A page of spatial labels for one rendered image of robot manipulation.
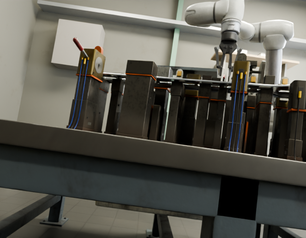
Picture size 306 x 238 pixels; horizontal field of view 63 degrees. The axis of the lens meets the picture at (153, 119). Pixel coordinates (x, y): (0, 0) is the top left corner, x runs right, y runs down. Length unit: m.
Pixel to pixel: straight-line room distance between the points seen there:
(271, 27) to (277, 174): 1.43
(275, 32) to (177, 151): 1.48
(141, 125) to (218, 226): 0.63
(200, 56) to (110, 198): 4.09
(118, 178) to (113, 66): 3.93
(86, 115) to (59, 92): 3.33
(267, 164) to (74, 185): 0.33
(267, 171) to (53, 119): 4.11
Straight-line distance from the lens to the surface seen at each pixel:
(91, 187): 0.47
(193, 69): 1.53
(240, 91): 1.00
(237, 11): 1.30
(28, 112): 4.58
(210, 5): 1.34
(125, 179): 0.46
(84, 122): 1.11
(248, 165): 0.44
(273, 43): 1.82
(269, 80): 1.44
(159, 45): 4.43
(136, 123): 1.04
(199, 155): 0.42
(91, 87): 1.14
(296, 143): 1.02
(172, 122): 1.15
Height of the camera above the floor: 0.70
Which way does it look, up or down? 5 degrees up
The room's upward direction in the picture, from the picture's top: 8 degrees clockwise
